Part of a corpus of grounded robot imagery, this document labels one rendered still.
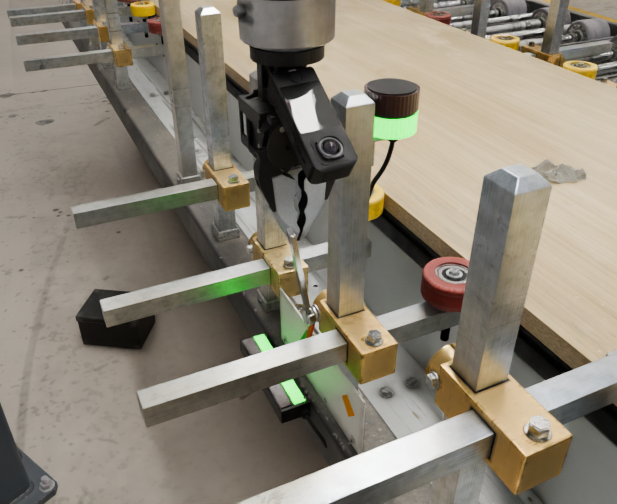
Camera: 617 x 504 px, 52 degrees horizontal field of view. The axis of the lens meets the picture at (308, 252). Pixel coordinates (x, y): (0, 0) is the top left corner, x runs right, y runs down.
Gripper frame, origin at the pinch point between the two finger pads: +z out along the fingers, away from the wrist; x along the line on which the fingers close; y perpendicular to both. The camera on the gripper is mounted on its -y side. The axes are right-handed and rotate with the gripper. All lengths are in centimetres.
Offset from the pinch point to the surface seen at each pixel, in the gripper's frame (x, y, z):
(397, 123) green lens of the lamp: -11.4, -0.4, -10.8
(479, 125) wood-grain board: -57, 38, 12
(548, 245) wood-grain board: -37.3, -1.1, 11.5
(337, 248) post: -5.6, 1.6, 4.5
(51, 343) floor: 34, 123, 101
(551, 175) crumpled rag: -52, 14, 11
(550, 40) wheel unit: -115, 81, 12
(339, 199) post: -5.7, 1.5, -2.1
